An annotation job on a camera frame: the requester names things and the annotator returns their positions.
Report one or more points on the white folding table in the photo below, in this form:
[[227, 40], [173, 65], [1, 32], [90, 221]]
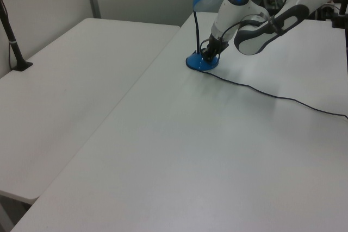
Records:
[[68, 93]]

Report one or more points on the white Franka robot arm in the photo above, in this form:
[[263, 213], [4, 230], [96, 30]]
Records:
[[231, 12]]

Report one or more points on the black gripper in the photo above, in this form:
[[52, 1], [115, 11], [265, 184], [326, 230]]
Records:
[[216, 46]]

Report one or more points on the black camera stand with tape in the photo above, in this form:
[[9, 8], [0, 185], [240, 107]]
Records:
[[12, 44]]

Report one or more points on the black clamped camera stand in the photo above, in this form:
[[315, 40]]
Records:
[[339, 20]]

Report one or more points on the blue gooseneck desk lamp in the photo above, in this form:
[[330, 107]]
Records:
[[199, 62]]

